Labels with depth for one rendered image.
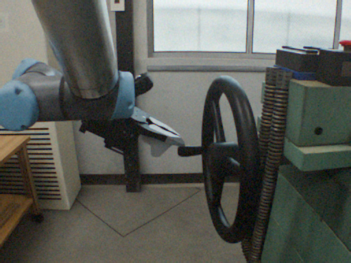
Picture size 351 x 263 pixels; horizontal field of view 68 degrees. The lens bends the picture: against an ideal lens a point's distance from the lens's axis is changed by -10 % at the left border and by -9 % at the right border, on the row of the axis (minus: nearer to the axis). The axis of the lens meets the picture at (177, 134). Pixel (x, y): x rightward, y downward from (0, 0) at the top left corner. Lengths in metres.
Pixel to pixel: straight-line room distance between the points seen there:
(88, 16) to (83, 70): 0.08
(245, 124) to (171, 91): 1.40
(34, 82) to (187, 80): 1.36
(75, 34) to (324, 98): 0.33
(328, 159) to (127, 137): 0.36
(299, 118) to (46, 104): 0.37
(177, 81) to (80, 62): 1.43
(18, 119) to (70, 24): 0.20
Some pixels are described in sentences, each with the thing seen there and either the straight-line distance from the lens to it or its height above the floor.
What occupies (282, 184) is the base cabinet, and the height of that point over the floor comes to 0.69.
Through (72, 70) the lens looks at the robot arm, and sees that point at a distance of 0.36.
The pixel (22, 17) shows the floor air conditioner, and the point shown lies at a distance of 1.60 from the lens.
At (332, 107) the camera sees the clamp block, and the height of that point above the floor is 0.93.
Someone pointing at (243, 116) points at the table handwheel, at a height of 0.92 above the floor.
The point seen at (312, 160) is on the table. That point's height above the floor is 0.86.
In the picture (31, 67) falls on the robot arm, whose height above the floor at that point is 0.97.
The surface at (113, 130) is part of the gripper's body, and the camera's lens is 0.56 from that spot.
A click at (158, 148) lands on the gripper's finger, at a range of 0.58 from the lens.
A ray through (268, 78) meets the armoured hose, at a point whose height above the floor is 0.95.
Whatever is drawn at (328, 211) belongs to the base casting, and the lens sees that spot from 0.55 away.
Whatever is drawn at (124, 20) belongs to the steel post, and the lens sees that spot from 1.66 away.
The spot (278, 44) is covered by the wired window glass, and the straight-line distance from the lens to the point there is 1.93.
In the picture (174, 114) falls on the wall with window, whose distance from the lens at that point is 1.79.
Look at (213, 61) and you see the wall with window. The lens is 1.75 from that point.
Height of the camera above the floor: 1.03
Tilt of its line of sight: 21 degrees down
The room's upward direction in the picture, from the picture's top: straight up
